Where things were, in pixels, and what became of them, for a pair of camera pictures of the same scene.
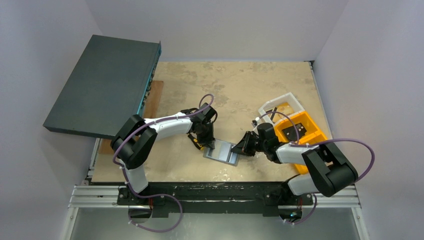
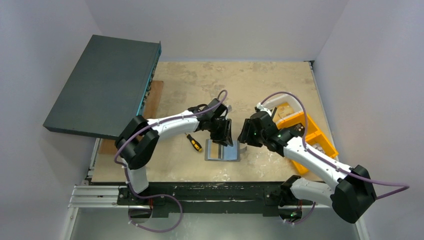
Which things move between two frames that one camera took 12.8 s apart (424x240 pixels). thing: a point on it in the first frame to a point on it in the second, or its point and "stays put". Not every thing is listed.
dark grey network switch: x=108 y=85 stays put
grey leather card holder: x=222 y=152 stays put
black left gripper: x=204 y=136 to x=220 y=129
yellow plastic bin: x=299 y=129 stays put
